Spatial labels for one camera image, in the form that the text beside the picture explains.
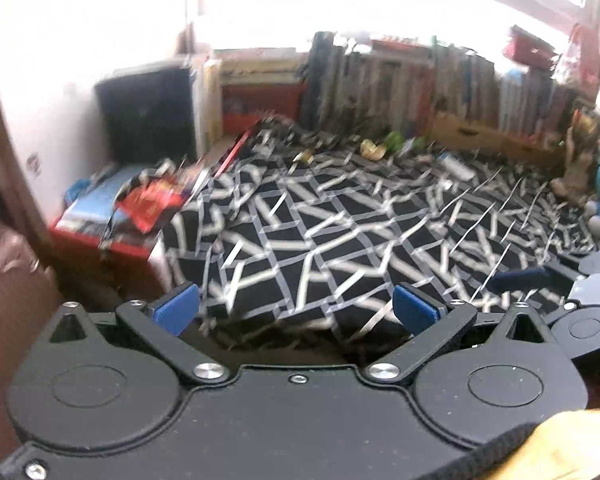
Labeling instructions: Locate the white blue paper bag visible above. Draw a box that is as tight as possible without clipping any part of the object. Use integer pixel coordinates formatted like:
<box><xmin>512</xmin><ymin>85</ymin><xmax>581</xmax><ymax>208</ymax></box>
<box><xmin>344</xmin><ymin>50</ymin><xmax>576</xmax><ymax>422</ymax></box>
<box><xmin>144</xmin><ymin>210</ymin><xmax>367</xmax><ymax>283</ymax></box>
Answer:
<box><xmin>438</xmin><ymin>153</ymin><xmax>476</xmax><ymax>182</ymax></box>

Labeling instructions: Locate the row of upright books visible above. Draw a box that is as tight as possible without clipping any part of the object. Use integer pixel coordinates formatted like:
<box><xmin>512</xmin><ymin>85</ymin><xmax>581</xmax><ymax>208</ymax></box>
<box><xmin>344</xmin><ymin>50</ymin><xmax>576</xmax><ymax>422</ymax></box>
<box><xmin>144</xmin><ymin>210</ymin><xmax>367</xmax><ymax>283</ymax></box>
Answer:
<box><xmin>299</xmin><ymin>25</ymin><xmax>600</xmax><ymax>143</ymax></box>

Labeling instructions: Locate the stack of flat books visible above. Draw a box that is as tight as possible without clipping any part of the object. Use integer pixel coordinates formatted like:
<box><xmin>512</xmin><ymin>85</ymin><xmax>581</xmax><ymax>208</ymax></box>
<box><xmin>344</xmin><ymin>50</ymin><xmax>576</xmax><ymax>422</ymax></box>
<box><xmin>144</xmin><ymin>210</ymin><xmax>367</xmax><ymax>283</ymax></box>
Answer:
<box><xmin>211</xmin><ymin>48</ymin><xmax>309</xmax><ymax>86</ymax></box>

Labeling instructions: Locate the person's left hand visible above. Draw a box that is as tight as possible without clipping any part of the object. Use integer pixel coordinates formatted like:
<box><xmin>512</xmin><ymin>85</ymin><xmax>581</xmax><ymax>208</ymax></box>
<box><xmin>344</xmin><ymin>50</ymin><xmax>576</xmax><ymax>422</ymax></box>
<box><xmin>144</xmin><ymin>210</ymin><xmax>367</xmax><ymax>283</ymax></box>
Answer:
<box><xmin>483</xmin><ymin>410</ymin><xmax>600</xmax><ymax>479</ymax></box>

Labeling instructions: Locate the red storage box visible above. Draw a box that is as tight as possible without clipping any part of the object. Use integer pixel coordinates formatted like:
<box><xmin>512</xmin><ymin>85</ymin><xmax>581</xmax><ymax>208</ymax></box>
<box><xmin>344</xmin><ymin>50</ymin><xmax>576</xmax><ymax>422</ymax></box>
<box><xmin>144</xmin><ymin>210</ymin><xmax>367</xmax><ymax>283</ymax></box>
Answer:
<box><xmin>50</xmin><ymin>159</ymin><xmax>209</xmax><ymax>300</ymax></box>

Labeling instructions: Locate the brown haired doll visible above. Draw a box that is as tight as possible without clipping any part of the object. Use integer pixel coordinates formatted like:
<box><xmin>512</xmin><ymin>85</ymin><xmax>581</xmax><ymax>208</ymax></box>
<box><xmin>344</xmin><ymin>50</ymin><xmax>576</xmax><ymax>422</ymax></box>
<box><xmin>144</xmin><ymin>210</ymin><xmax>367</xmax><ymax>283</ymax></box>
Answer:
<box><xmin>550</xmin><ymin>108</ymin><xmax>600</xmax><ymax>207</ymax></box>

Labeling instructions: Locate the red snack bag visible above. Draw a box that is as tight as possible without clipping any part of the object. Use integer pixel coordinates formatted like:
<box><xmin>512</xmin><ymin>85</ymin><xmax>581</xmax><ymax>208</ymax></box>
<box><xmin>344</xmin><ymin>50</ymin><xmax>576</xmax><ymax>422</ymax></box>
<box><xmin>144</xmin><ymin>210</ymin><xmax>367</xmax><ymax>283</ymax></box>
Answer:
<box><xmin>114</xmin><ymin>179</ymin><xmax>188</xmax><ymax>234</ymax></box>

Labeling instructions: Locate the pink ribbed suitcase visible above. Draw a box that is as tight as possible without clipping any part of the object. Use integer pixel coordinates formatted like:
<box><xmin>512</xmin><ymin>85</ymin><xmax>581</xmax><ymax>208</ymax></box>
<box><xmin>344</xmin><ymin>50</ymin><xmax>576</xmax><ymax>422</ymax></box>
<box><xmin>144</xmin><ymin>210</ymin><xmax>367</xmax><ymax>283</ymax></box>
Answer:
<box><xmin>0</xmin><ymin>222</ymin><xmax>62</xmax><ymax>461</ymax></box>

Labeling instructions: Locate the black white patterned cloth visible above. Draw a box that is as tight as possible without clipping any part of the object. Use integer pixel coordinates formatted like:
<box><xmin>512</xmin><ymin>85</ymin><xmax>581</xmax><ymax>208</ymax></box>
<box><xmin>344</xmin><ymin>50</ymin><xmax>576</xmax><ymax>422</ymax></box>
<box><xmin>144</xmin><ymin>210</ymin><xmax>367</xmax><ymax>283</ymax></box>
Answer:
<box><xmin>166</xmin><ymin>117</ymin><xmax>600</xmax><ymax>350</ymax></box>

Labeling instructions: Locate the wooden drawer shelf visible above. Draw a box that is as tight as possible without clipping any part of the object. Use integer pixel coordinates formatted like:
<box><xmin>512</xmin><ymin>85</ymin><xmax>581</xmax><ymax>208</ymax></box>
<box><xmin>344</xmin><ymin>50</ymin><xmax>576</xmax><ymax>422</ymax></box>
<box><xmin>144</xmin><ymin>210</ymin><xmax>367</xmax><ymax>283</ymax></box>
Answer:
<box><xmin>429</xmin><ymin>113</ymin><xmax>564</xmax><ymax>170</ymax></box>

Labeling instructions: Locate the crumpled green wrapper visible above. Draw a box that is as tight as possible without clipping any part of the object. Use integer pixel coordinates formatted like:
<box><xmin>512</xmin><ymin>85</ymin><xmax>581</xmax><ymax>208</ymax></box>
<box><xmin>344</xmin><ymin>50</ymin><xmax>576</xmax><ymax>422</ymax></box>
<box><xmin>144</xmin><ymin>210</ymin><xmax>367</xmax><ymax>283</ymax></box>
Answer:
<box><xmin>382</xmin><ymin>131</ymin><xmax>428</xmax><ymax>155</ymax></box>

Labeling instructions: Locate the dark blue folder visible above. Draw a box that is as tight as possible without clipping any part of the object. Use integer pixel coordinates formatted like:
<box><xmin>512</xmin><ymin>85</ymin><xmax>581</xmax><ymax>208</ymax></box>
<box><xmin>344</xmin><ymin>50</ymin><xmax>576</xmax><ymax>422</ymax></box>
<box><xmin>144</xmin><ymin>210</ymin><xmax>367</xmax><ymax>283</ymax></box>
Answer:
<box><xmin>94</xmin><ymin>61</ymin><xmax>197</xmax><ymax>165</ymax></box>

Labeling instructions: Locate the red plastic crate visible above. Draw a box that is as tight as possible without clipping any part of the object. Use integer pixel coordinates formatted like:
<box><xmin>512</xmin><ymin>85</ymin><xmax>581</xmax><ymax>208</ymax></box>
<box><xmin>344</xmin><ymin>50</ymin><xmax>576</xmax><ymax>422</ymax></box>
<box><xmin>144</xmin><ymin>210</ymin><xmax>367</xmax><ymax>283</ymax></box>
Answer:
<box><xmin>222</xmin><ymin>82</ymin><xmax>306</xmax><ymax>134</ymax></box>

